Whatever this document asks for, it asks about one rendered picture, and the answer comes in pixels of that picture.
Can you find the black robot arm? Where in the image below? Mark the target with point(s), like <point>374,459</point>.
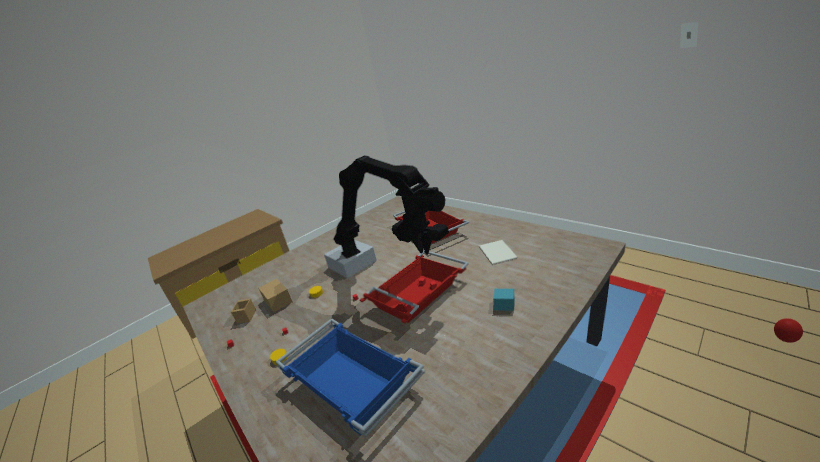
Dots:
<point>402,177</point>

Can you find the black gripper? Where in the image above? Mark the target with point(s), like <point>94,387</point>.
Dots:
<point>427,233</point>

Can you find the tan cardboard box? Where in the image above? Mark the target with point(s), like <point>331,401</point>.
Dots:
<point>275,295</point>

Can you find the brown open box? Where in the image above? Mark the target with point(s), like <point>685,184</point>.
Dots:
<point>243,311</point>

